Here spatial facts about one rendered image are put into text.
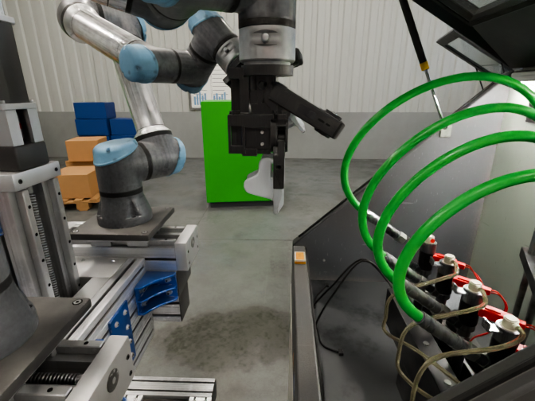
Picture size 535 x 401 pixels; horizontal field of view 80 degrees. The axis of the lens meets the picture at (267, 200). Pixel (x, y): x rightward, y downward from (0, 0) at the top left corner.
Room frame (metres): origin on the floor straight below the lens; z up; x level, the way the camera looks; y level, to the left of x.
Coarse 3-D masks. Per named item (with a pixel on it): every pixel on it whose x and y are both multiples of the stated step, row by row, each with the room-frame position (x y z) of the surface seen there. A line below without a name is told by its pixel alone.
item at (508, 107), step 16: (464, 112) 0.48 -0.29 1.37; (480, 112) 0.48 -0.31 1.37; (496, 112) 0.49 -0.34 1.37; (512, 112) 0.48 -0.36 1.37; (528, 112) 0.48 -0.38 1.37; (432, 128) 0.49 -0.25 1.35; (416, 144) 0.49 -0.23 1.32; (384, 176) 0.49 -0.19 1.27; (368, 192) 0.49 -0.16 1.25; (368, 240) 0.49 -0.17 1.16
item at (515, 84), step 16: (432, 80) 0.57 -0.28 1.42; (448, 80) 0.56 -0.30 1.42; (464, 80) 0.56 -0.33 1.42; (480, 80) 0.57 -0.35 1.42; (496, 80) 0.56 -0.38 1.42; (512, 80) 0.56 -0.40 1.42; (400, 96) 0.57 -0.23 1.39; (528, 96) 0.56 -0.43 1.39; (384, 112) 0.57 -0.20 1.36; (368, 128) 0.57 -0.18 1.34; (352, 144) 0.57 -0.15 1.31
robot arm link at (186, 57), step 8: (192, 48) 0.81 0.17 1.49; (184, 56) 0.80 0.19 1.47; (192, 56) 0.81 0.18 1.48; (200, 56) 0.81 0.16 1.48; (184, 64) 0.79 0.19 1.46; (192, 64) 0.81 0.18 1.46; (200, 64) 0.82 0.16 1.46; (208, 64) 0.82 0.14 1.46; (216, 64) 0.85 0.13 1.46; (184, 72) 0.79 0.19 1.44; (192, 72) 0.81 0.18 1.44; (200, 72) 0.83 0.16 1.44; (208, 72) 0.84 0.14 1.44; (184, 80) 0.81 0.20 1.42; (192, 80) 0.82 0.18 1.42; (200, 80) 0.84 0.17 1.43; (184, 88) 0.85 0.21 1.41; (192, 88) 0.85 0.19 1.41; (200, 88) 0.87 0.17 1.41
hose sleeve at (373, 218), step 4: (368, 212) 0.57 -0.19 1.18; (372, 212) 0.57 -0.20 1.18; (368, 216) 0.57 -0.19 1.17; (372, 216) 0.57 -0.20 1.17; (376, 216) 0.57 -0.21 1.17; (372, 220) 0.57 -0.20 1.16; (376, 220) 0.57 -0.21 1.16; (376, 224) 0.57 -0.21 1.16; (388, 224) 0.57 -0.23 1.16; (388, 228) 0.57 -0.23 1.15; (392, 228) 0.57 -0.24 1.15; (388, 232) 0.57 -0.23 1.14; (392, 232) 0.57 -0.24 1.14; (396, 232) 0.57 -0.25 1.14; (392, 236) 0.57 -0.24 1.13; (396, 236) 0.56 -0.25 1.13
